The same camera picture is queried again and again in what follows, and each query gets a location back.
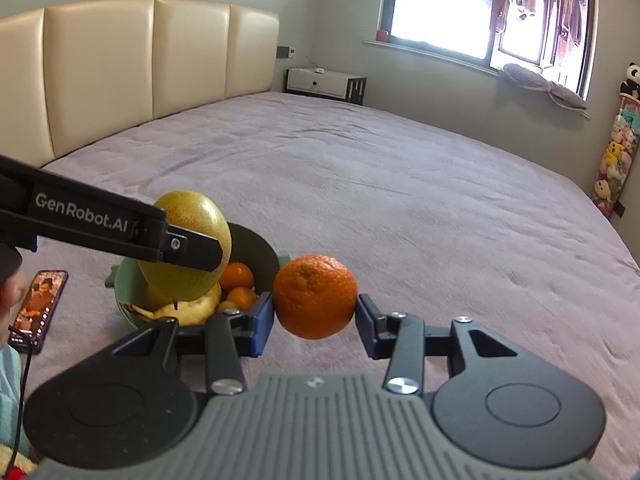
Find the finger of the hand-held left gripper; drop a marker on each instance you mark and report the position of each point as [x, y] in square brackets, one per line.
[195, 252]

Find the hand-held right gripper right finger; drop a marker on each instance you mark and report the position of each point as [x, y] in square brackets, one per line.
[365, 326]

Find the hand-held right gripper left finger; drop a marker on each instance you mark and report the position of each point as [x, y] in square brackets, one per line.
[262, 325]

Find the large yellow-green pomelo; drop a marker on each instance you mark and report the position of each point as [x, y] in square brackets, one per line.
[195, 230]

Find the small orange tangerine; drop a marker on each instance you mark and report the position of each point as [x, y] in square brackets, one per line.
[243, 298]
[236, 276]

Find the yellow pear with stem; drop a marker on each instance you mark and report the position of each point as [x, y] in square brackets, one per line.
[192, 310]

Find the large orange tangerine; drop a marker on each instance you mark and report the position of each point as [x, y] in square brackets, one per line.
[315, 296]

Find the green plastic bowl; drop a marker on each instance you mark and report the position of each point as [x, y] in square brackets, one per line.
[257, 255]

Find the spotted yellow banana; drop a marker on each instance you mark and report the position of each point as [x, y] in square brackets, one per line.
[142, 311]

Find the person's left hand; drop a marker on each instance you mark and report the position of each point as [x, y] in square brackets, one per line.
[12, 292]

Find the black smartphone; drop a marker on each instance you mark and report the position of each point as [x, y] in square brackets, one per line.
[39, 307]

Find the cream padded headboard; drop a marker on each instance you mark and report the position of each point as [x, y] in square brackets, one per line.
[130, 75]

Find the light blue clothing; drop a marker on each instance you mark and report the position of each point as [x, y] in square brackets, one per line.
[10, 395]

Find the white and black nightstand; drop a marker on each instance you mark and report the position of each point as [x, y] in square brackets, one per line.
[322, 84]

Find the small red cup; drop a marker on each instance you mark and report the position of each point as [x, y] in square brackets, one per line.
[382, 35]

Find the grey cushion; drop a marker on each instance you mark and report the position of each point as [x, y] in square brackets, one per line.
[525, 76]
[567, 96]

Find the hanging plush toy organizer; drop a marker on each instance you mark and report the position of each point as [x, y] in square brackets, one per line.
[619, 155]

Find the dark framed window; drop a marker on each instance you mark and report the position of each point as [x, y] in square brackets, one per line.
[440, 5]

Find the panda plush toy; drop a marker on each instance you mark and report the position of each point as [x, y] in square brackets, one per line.
[632, 80]

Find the hanging pink garment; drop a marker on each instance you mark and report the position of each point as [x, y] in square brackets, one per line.
[570, 22]

